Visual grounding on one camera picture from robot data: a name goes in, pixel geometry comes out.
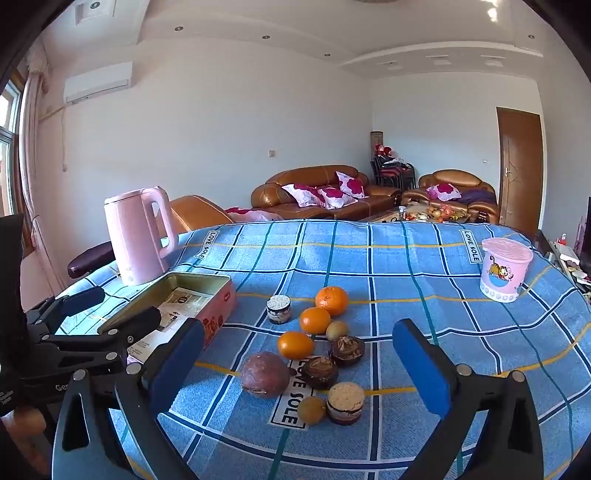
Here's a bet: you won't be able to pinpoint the pink cartoon plastic bucket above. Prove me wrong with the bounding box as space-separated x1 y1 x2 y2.
480 238 533 303

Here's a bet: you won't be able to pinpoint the pink electric kettle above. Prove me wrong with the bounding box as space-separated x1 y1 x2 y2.
104 186 178 286

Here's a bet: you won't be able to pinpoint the pink curtain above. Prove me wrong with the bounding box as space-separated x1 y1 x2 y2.
18 39 65 294

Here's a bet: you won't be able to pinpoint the pink flowered cushion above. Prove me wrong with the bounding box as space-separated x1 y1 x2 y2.
335 171 367 200
283 184 325 208
318 186 356 210

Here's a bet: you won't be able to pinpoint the small brown fruit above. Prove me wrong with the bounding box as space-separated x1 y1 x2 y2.
297 396 327 426

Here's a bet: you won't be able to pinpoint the brown leather armchair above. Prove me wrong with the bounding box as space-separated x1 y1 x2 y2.
401 169 500 224

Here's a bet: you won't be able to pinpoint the window with frame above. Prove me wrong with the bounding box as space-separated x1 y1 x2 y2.
0 74 24 217

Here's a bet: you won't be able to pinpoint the pink flowered cushion middle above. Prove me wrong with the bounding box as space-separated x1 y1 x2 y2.
318 186 356 210

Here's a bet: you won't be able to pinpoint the armchair pink cushion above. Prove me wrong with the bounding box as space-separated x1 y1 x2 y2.
427 183 462 202

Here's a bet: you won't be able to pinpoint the long brown leather sofa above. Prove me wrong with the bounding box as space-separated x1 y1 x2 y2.
250 165 402 221

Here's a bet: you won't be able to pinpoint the pink biscuit tin box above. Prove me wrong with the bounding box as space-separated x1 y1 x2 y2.
98 273 236 363

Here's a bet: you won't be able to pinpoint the purple passion fruit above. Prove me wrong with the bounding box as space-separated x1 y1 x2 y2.
239 351 291 398

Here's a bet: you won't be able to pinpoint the brown wooden door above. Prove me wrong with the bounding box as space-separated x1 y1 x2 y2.
497 107 544 239

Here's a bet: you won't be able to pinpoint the coffee table with fruit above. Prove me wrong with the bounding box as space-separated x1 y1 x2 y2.
367 204 470 224

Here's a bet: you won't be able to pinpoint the left hand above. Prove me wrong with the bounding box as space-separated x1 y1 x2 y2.
1 407 49 475

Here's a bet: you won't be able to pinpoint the small jar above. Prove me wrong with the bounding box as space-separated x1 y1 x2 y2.
327 382 366 425
266 295 291 325

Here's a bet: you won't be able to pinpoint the pink flowered cushion left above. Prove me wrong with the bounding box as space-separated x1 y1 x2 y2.
283 184 325 208

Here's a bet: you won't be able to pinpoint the small kiwi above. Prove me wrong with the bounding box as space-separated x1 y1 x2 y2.
325 321 349 342

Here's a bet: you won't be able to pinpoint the smooth orange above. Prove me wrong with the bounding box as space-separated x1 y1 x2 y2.
298 307 332 335

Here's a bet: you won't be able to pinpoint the pink flowered cushion right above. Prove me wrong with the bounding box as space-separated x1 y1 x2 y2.
335 171 367 200

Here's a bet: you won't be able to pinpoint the white air conditioner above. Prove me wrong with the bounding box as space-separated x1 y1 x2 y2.
63 62 133 105

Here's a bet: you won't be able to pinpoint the black television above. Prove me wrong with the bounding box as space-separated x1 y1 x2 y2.
579 198 591 259

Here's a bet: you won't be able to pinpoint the large wrinkled orange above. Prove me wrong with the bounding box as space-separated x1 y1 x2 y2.
315 286 349 317

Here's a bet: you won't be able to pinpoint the blue plaid tablecloth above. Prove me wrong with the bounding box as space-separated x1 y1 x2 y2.
52 218 591 480

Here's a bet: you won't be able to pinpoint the near brown leather seat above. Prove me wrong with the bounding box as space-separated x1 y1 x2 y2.
169 195 235 235

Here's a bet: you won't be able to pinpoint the stacked dark chairs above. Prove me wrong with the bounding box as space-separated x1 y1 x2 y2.
370 155 417 191

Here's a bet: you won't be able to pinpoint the dark round stool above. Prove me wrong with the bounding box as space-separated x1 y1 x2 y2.
67 241 115 279

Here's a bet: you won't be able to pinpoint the paper leaflet in tin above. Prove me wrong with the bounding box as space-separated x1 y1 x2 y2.
127 287 213 363

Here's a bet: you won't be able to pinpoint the oval orange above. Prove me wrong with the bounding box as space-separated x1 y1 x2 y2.
277 331 315 360

